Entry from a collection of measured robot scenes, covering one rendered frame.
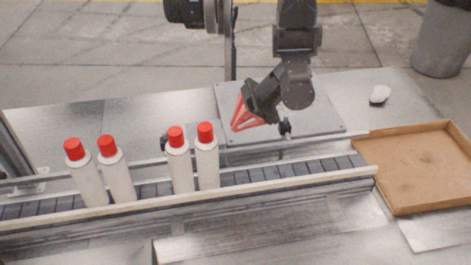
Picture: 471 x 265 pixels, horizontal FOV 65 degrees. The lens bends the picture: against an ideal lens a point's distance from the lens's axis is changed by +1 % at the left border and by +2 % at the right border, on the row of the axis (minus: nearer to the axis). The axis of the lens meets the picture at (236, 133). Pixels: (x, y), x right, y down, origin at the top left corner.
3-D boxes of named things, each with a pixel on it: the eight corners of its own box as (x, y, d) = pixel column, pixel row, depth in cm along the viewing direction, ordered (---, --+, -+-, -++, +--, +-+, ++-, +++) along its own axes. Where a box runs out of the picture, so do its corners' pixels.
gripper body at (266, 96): (251, 115, 70) (278, 88, 66) (241, 82, 77) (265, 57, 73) (274, 127, 73) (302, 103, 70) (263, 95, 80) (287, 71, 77)
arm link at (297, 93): (320, 18, 66) (271, 20, 66) (332, 44, 57) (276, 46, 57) (314, 79, 73) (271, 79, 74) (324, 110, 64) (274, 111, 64)
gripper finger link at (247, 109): (222, 132, 75) (252, 103, 70) (217, 110, 80) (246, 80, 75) (246, 144, 79) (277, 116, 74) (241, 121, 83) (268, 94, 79)
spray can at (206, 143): (200, 197, 88) (193, 136, 73) (198, 180, 91) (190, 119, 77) (221, 193, 88) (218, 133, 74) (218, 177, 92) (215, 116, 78)
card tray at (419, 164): (394, 216, 90) (399, 207, 87) (349, 140, 108) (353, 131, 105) (505, 198, 94) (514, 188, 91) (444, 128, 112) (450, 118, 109)
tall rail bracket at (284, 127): (280, 177, 98) (286, 132, 87) (274, 157, 103) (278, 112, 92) (292, 175, 99) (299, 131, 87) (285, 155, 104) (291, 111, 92)
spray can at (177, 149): (174, 202, 87) (162, 141, 72) (173, 185, 90) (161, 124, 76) (196, 199, 87) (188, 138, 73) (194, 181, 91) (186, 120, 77)
